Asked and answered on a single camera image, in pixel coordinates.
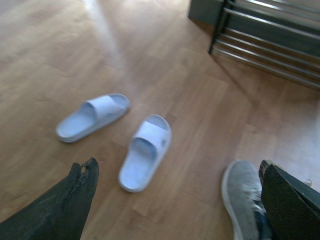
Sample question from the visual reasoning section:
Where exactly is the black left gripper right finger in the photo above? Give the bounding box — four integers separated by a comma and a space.
258, 159, 320, 240

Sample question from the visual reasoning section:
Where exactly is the black metal shoe rack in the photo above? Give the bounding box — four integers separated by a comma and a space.
208, 0, 320, 89

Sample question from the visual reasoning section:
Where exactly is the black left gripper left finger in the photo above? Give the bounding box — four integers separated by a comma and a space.
0, 157, 99, 240

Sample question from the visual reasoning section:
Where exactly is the grey knit sneaker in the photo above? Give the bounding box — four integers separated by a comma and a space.
221, 159, 273, 240

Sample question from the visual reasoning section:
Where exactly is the light blue slipper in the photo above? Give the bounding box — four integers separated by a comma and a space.
118, 114, 172, 193
55, 93, 131, 143

